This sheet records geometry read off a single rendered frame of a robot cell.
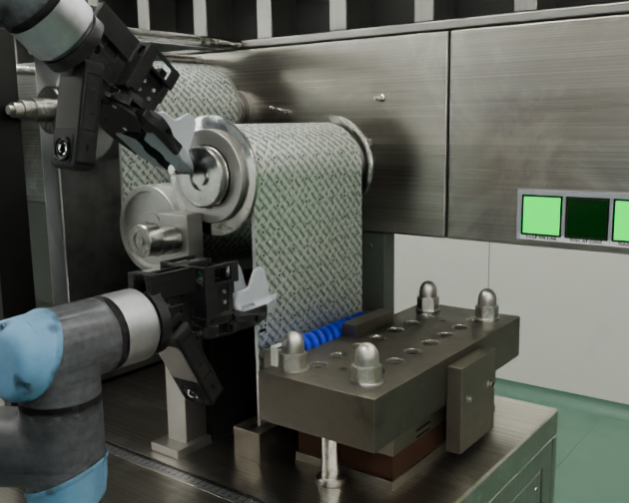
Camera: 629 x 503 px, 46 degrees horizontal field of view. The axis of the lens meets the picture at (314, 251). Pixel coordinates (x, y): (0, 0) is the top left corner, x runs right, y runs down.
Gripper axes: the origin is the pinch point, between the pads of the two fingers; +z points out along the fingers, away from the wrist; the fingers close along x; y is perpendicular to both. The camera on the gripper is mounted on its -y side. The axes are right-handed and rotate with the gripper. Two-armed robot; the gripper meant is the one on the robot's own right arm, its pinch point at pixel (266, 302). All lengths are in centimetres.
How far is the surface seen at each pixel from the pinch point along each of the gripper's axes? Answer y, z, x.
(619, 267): -43, 263, 24
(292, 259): 4.7, 5.1, -0.2
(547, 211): 10.0, 29.4, -24.7
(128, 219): 9.2, -2.3, 22.7
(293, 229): 8.7, 5.4, -0.2
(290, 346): -3.1, -4.6, -7.5
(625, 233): 7.8, 29.4, -34.8
